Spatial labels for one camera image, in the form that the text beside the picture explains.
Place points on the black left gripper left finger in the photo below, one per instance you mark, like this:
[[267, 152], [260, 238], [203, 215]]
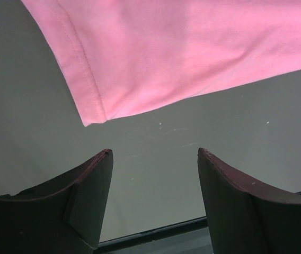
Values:
[[62, 215]]

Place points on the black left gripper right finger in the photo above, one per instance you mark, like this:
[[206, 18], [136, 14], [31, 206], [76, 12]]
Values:
[[244, 214]]

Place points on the pink t shirt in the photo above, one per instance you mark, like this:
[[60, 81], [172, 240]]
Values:
[[122, 58]]

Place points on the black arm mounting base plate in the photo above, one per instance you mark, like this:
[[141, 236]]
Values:
[[191, 236]]

